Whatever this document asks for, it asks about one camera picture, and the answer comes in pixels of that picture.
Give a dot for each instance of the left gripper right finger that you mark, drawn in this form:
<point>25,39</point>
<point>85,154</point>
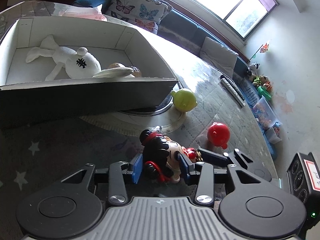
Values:
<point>200,174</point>

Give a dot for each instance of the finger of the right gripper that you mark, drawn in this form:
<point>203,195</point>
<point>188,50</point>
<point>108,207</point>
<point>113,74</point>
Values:
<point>223,160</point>

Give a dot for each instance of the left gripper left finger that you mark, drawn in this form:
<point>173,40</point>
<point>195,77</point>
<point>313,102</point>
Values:
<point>120,174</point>

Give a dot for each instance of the red round toy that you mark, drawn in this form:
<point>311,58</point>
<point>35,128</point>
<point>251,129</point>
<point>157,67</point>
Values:
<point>218,134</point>

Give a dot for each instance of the cartoon girl doll figure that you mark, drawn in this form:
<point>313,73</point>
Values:
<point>160,156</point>

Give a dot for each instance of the green round toy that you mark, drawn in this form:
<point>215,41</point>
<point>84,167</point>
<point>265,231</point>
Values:
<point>184,100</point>

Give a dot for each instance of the tan peanut toy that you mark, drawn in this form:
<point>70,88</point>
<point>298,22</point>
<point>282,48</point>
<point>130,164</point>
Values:
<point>121,70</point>

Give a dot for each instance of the white plush rabbit toy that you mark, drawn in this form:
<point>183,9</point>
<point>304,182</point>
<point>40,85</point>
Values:
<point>78,64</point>

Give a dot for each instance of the small clear container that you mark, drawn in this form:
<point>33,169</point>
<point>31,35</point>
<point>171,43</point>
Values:
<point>273,133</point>

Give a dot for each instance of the clear plastic toy bin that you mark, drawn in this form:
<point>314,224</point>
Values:
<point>265,114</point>

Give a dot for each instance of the grey quilted table mat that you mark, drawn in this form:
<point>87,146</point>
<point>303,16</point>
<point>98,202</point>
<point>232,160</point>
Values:
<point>89,135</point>

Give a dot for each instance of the grey remote control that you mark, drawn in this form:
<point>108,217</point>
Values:
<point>233,92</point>

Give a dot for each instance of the green toy basin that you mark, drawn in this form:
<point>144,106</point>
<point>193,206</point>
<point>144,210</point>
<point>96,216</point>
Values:
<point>264,93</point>

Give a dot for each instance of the black remote control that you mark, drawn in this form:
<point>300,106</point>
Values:
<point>231,82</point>

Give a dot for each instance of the stuffed animals pile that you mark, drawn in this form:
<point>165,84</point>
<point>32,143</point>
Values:
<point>258,80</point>

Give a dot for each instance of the round black hotplate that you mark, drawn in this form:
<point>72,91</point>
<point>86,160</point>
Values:
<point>161,108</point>

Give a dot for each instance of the grey cushion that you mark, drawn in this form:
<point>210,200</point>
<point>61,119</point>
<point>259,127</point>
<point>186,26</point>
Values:
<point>219,56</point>

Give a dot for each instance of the blue sofa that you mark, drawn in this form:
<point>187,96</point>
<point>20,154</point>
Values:
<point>181,30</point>

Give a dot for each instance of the paper pinwheel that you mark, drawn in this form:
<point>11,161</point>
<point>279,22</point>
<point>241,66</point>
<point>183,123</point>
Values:
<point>263,49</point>

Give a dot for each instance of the grey cardboard box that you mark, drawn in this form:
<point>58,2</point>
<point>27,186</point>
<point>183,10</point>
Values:
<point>26,95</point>

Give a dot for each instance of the butterfly print pillow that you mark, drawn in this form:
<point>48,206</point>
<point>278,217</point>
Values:
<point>146,14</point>

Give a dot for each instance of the pink plastic bag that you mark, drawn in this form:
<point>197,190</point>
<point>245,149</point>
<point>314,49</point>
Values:
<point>84,12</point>

